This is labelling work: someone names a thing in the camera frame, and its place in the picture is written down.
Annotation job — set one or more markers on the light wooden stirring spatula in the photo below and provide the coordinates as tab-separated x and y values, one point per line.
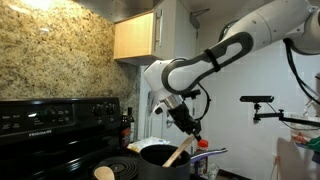
176	151

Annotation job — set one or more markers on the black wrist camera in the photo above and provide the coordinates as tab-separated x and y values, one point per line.
191	94

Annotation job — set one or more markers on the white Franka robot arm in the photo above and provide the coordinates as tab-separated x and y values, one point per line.
186	73

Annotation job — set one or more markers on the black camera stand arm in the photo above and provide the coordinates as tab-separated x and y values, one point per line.
293	118

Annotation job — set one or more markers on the green object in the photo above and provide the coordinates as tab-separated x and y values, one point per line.
315	144

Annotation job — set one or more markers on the dark olive oil bottle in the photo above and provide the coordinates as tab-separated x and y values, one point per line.
132	125

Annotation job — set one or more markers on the red capped chili flake bottle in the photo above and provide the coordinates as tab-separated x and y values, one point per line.
203	145

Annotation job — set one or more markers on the clear bowl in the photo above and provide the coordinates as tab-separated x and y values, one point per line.
305	128

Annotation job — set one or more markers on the steel range hood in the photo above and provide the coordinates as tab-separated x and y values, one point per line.
116	10

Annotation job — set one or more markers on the black coil burner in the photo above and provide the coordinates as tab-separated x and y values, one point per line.
125	168

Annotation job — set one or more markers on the white panel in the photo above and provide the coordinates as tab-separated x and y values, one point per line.
293	163

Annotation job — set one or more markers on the grey door closer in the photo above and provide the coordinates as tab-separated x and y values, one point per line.
197	16

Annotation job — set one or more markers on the white door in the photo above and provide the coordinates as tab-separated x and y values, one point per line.
181	40

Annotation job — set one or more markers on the small black capped spice bottle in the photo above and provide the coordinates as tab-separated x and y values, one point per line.
196	167

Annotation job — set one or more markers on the black cooking pot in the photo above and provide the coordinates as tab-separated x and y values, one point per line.
163	171

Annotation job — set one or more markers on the dark bottle orange label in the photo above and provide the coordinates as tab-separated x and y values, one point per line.
125	133

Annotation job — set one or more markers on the black bar camera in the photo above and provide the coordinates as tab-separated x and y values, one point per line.
256	99

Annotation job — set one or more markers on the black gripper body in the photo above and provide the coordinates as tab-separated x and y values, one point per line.
183	118

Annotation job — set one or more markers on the black electric stove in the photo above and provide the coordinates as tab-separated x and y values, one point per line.
50	140

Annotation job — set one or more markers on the white plastic bag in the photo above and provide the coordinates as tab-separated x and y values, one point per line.
148	143

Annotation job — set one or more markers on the light wooden wall cabinet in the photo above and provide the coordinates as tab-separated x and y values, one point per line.
133	36

